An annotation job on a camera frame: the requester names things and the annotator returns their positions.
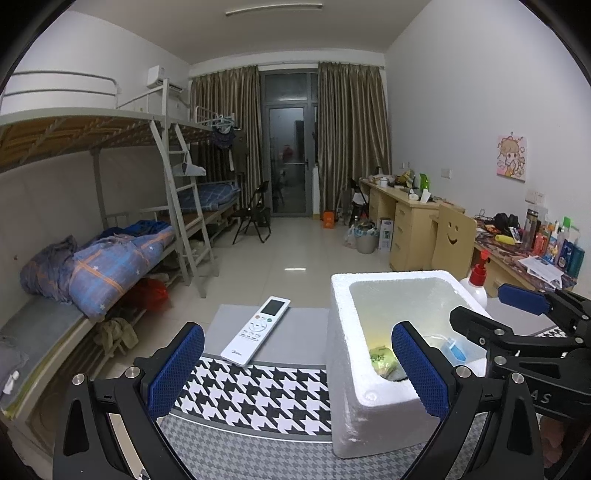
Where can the white air conditioner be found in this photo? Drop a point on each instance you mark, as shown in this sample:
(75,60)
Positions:
(164,78)

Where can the glass balcony door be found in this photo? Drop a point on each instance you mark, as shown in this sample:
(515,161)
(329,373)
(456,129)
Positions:
(286,138)

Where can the wooden chair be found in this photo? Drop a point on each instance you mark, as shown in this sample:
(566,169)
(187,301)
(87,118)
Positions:
(452,240)

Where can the white bottle with red pump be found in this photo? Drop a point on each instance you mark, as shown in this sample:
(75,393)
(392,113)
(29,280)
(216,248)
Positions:
(478,288)

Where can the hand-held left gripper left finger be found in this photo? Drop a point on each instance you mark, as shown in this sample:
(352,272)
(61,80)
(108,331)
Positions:
(175,369)

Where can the orange bag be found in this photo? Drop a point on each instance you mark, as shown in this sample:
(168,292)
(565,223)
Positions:
(328,220)

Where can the floral tissue packet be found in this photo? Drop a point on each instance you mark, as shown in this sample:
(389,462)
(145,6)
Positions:
(383,360)

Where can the long wooden desk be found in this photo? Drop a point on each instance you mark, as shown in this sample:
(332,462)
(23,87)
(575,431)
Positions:
(406,230)

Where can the white foam box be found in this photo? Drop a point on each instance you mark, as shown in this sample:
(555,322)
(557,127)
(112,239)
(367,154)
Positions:
(369,415)

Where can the bunk bed with blue mattress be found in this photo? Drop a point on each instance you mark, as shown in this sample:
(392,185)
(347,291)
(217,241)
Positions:
(212,194)

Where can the blue plaid quilt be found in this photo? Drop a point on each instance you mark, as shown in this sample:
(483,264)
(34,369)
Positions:
(115,267)

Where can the hanging dark clothes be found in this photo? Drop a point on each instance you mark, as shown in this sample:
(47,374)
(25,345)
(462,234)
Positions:
(231,147)

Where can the white cardboard box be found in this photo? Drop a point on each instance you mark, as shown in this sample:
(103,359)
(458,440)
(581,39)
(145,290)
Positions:
(385,234)

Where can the white metal bunk bed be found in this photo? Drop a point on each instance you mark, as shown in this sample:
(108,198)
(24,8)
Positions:
(92,124)

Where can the dark blue garment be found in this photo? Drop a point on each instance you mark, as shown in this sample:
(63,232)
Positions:
(138,227)

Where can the white paper sheets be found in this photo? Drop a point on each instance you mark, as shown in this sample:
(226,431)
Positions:
(540,266)

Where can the houndstooth table cloth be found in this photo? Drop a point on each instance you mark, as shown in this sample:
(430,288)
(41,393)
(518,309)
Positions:
(258,392)

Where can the white remote control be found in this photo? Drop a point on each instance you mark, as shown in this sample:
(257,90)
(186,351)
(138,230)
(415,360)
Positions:
(256,330)

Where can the purple grey blanket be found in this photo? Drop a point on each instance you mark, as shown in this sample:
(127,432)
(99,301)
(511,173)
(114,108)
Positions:
(46,272)

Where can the black folding chair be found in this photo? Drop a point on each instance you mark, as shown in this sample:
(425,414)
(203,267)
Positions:
(251,221)

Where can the yellow desk item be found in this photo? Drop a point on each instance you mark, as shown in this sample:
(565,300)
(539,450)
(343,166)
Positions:
(505,240)

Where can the person's right hand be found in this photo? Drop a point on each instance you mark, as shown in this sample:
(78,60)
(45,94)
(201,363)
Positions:
(554,438)

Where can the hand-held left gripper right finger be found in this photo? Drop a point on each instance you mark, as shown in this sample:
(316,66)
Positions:
(420,369)

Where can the brown curtain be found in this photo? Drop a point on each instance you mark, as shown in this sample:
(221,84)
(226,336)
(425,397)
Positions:
(351,138)
(207,101)

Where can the beige cloth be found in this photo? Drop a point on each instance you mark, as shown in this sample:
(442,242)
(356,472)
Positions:
(115,339)

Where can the cartoon wall poster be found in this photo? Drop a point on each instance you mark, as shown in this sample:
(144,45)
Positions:
(511,157)

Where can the clear plastic item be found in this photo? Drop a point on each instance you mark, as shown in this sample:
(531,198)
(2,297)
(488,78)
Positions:
(455,353)

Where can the green desk item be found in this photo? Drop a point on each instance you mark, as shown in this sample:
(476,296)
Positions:
(423,182)

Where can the ceiling tube light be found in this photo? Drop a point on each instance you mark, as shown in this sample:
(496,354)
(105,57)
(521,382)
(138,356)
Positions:
(274,9)

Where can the red plastic bag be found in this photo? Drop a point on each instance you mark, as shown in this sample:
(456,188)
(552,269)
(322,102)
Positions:
(152,297)

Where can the row of toiletry bottles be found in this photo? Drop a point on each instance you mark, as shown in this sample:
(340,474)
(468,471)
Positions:
(563,254)

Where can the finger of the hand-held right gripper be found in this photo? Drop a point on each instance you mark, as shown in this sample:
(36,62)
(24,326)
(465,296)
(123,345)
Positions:
(521,297)
(480,325)

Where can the wooden desk with printed mat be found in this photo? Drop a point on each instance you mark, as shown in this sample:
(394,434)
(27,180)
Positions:
(501,275)

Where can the white wall socket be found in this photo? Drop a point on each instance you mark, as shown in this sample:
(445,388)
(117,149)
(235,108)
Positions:
(535,197)

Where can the bucket with plastic bags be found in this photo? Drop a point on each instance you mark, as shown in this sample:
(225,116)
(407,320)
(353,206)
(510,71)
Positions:
(362,237)

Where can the black headphones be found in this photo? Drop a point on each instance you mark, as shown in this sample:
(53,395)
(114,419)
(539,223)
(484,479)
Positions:
(506,221)

